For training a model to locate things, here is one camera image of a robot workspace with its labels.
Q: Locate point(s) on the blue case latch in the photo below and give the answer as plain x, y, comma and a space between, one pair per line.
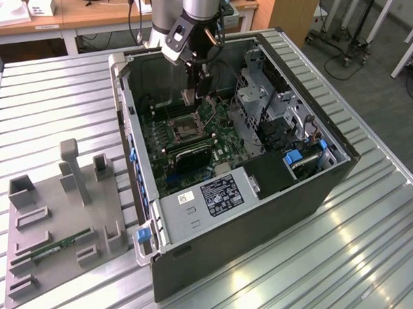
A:
142, 235

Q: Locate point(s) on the CPU socket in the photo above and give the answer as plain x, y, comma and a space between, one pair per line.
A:
185, 128

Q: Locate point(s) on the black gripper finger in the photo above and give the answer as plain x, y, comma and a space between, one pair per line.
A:
193, 74
205, 83

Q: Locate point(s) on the green RAM stick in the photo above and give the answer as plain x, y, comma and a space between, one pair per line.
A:
59, 244

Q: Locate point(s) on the grey parts rack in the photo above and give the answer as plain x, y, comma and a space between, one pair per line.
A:
55, 207

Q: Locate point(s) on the hard disk in blue carrier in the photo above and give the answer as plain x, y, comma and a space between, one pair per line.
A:
293, 157

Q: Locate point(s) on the silver chipset heatsink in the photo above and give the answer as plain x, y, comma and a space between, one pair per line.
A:
223, 169

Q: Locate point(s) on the metal drive cage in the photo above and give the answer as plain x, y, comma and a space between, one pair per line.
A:
252, 95

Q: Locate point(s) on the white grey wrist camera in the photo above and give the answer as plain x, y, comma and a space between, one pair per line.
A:
174, 41

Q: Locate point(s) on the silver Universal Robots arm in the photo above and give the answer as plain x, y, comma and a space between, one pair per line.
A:
201, 5

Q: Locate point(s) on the black wheeled stand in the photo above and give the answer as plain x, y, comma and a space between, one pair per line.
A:
356, 53

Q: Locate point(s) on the graphics card with fan shroud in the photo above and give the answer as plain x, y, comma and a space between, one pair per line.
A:
192, 161

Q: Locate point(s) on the flat white box with disc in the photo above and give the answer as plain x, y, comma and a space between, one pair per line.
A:
11, 15

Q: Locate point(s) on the grey power supply unit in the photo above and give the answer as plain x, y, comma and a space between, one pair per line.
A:
183, 225

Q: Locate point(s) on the open black PC case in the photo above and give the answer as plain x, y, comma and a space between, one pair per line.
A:
240, 257

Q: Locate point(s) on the wooden desk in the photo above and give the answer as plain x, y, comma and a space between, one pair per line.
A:
96, 11

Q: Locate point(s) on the blue bracket clip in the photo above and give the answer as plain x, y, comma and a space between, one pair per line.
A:
132, 154

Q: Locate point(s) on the white cardboard box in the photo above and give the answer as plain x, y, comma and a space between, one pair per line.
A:
42, 4

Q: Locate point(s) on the white table frame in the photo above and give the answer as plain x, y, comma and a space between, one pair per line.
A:
410, 50

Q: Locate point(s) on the small blue plastic clip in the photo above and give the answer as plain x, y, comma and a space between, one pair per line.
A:
322, 144

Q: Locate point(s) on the wooden cabinet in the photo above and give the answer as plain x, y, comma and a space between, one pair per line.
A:
292, 15

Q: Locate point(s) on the green motherboard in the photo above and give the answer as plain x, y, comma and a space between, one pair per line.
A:
224, 128

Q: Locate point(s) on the silver CPU plate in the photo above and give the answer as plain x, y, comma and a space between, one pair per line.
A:
188, 98

